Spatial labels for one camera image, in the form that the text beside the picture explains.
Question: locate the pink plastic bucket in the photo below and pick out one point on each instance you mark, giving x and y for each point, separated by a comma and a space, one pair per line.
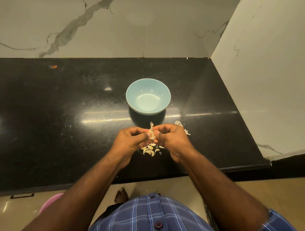
50, 202

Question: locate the pile of garlic skins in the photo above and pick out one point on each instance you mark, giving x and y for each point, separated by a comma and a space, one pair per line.
151, 149

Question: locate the blue plaid shirt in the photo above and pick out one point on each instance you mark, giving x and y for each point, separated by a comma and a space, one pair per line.
155, 216

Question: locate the person's right hand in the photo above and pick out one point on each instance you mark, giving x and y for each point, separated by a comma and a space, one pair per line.
174, 140

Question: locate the small orange scrap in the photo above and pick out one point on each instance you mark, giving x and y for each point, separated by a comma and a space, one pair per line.
53, 66

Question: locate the person's left forearm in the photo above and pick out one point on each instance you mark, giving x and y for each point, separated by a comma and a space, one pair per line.
74, 197

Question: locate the black cabinet trim strip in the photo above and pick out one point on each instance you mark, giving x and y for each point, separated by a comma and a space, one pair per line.
209, 216

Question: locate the person's left foot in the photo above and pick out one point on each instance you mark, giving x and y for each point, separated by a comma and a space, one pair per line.
121, 195

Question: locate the person's left hand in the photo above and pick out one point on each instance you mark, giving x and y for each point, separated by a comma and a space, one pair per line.
126, 143

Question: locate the light blue bowl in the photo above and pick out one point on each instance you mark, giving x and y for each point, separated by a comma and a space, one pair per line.
148, 96

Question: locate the person's right forearm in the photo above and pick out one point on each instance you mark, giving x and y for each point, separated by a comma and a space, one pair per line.
224, 193

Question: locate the white garlic bulb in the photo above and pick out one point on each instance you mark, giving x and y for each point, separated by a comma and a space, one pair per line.
151, 132

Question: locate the garlic peel scrap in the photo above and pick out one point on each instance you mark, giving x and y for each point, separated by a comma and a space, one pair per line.
181, 126

